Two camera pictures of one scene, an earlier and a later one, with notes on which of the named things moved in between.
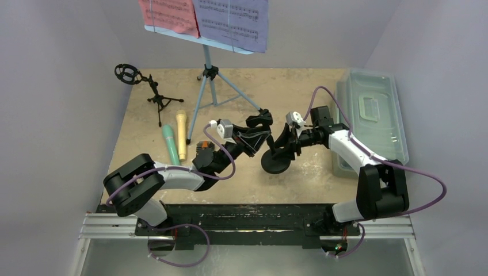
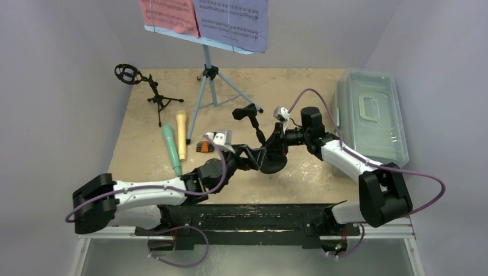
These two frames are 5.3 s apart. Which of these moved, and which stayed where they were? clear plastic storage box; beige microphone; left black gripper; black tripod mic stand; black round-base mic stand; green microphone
Moved: left black gripper; black round-base mic stand
Stayed: beige microphone; green microphone; black tripod mic stand; clear plastic storage box
